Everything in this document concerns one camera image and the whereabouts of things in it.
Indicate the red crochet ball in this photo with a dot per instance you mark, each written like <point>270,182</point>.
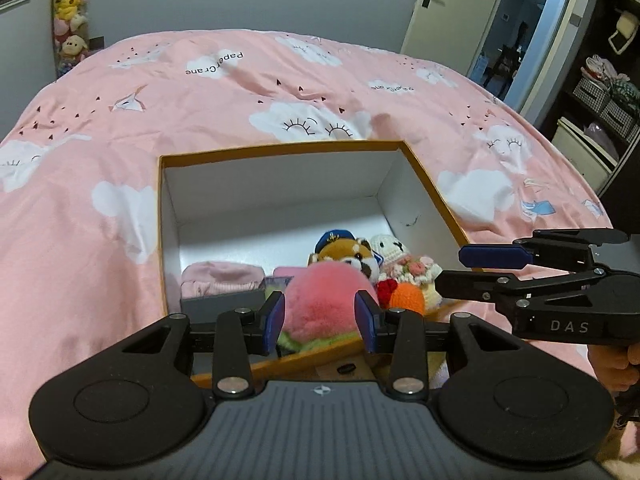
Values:
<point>385,290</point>

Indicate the pink folded cloth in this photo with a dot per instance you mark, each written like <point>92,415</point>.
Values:
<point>212,278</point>

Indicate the orange crochet ball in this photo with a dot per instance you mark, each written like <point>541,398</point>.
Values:
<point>409,297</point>

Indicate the cream room door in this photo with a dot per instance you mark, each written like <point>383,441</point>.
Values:
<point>449,32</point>

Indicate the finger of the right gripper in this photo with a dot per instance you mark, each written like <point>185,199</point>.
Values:
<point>477,286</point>
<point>495,256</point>

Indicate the dark grey small box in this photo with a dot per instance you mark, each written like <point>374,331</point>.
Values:
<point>203,310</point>

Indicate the hanging plush toy column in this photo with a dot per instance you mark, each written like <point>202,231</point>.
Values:
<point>70,34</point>

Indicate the white crochet doll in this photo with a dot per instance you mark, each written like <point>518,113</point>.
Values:
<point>401,265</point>

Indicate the pink fluffy peach plush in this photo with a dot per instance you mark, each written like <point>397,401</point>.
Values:
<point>320,306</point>

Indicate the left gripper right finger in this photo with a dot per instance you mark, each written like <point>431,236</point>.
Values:
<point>381,329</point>

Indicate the red panda captain plush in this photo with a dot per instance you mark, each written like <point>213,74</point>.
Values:
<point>342,245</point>

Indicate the dark storage shelf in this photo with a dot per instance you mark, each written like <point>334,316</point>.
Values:
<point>594,120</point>

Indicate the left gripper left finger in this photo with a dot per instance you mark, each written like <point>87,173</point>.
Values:
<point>252,331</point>

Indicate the right hand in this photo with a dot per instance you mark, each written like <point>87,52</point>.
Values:
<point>617,368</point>

